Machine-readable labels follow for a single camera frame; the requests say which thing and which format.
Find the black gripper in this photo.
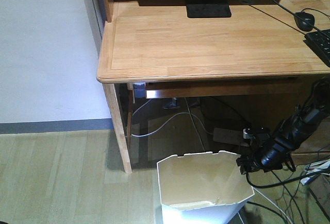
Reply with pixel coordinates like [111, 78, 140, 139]
[236, 137, 295, 175]

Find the white plastic trash bin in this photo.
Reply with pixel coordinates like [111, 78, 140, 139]
[157, 150, 255, 223]

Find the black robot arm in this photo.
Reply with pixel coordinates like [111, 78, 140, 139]
[236, 77, 329, 175]

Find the white power strip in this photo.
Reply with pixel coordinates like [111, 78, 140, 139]
[212, 128, 250, 147]

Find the black keyboard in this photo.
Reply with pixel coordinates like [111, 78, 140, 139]
[304, 29, 329, 67]

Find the black computer mouse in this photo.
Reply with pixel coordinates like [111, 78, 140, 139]
[294, 11, 315, 32]

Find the black monitor stand base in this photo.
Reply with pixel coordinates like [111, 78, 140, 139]
[185, 0, 232, 19]

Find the wooden desk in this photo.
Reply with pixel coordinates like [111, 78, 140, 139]
[97, 0, 329, 173]

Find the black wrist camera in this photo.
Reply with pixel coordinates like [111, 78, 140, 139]
[243, 127, 270, 141]

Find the white cable under desk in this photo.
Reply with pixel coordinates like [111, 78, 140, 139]
[130, 97, 215, 152]

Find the black cable across desk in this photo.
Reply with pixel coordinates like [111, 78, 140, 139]
[243, 0, 330, 38]

